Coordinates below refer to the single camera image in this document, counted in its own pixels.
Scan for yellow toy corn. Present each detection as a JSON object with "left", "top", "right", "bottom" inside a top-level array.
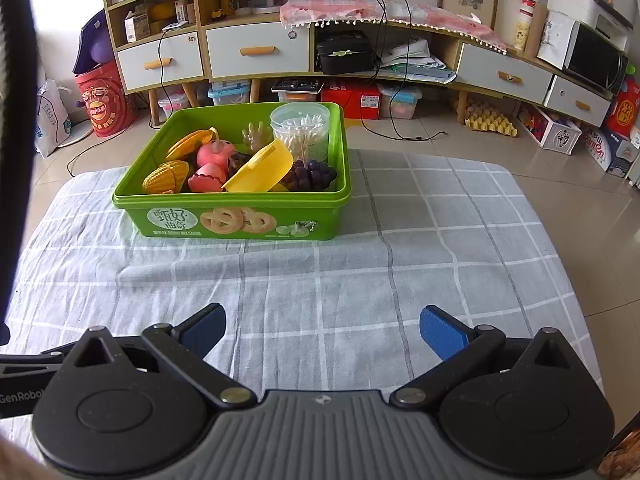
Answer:
[{"left": 141, "top": 160, "right": 191, "bottom": 195}]

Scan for beige rubber hand toy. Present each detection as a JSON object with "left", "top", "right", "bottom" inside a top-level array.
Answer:
[{"left": 241, "top": 121, "right": 273, "bottom": 155}]

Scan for purple plush toy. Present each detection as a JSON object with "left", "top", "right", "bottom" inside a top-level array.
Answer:
[{"left": 72, "top": 10, "right": 118, "bottom": 76}]

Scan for white shopping bag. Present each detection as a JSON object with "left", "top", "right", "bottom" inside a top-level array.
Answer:
[{"left": 36, "top": 79, "right": 73, "bottom": 158}]

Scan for blue-lidded clear storage box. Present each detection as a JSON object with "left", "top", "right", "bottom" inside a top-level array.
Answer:
[{"left": 207, "top": 81, "right": 251, "bottom": 108}]

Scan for black floor cable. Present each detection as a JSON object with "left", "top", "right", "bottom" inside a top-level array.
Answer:
[{"left": 67, "top": 147, "right": 93, "bottom": 177}]

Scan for red cardboard box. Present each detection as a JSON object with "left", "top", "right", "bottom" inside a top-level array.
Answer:
[{"left": 320, "top": 82, "right": 382, "bottom": 121}]

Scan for red printed bucket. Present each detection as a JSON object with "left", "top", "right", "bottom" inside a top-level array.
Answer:
[{"left": 75, "top": 60, "right": 138, "bottom": 138}]

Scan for stack of folded cloths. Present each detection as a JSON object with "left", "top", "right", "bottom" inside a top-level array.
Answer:
[{"left": 377, "top": 37, "right": 458, "bottom": 83}]

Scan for clear storage box pink contents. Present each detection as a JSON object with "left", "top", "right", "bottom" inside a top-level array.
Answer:
[{"left": 159, "top": 91, "right": 191, "bottom": 123}]

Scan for clear storage box colourful contents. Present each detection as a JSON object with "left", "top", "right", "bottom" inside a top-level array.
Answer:
[{"left": 380, "top": 85, "right": 423, "bottom": 120}]

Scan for purple toy grapes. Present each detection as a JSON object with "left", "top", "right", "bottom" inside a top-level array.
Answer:
[{"left": 282, "top": 159, "right": 338, "bottom": 193}]

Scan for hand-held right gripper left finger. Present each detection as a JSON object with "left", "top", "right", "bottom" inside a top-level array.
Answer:
[{"left": 60, "top": 302, "right": 258, "bottom": 407}]

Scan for pink tasselled cloth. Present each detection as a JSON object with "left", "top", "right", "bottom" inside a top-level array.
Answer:
[{"left": 280, "top": 0, "right": 508, "bottom": 56}]

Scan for small cardboard carton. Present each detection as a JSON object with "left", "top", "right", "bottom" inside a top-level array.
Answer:
[{"left": 124, "top": 10, "right": 151, "bottom": 43}]

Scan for red and white carton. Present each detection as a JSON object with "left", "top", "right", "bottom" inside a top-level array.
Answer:
[{"left": 582, "top": 125, "right": 640, "bottom": 176}]

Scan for wooden cabinet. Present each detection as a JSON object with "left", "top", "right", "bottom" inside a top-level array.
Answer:
[{"left": 100, "top": 0, "right": 616, "bottom": 128}]

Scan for clear storage box dark contents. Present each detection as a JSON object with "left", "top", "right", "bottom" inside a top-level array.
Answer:
[{"left": 272, "top": 79, "right": 323, "bottom": 103}]

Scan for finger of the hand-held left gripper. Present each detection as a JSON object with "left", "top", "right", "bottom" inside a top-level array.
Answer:
[{"left": 0, "top": 342, "right": 76, "bottom": 376}]

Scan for red and yellow carton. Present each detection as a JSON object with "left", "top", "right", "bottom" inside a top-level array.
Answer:
[{"left": 602, "top": 77, "right": 640, "bottom": 141}]

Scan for clear cotton swab jar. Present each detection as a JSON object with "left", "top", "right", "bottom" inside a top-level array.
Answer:
[{"left": 270, "top": 102, "right": 335, "bottom": 163}]

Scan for pink rubber pig toy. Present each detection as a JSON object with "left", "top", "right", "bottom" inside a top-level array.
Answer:
[{"left": 187, "top": 141, "right": 238, "bottom": 194}]

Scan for grey checked cloth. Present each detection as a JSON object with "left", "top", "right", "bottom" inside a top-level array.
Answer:
[{"left": 5, "top": 149, "right": 606, "bottom": 461}]

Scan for green plastic box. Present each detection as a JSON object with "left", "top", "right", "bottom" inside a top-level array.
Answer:
[{"left": 112, "top": 101, "right": 352, "bottom": 242}]

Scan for white printed toy box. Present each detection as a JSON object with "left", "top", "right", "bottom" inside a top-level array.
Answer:
[{"left": 517, "top": 102, "right": 583, "bottom": 153}]

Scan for black case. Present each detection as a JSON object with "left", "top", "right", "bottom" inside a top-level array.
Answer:
[{"left": 316, "top": 30, "right": 377, "bottom": 75}]

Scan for microwave oven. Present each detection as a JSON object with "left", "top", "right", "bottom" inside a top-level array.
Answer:
[{"left": 562, "top": 20, "right": 631, "bottom": 95}]

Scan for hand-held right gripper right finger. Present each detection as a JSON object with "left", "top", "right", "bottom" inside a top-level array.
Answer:
[{"left": 390, "top": 305, "right": 583, "bottom": 407}]

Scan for tall printed tumbler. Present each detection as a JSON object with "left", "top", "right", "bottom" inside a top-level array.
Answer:
[{"left": 515, "top": 0, "right": 538, "bottom": 51}]

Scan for yellow egg tray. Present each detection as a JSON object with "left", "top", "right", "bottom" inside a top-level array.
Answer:
[{"left": 465, "top": 100, "right": 518, "bottom": 137}]

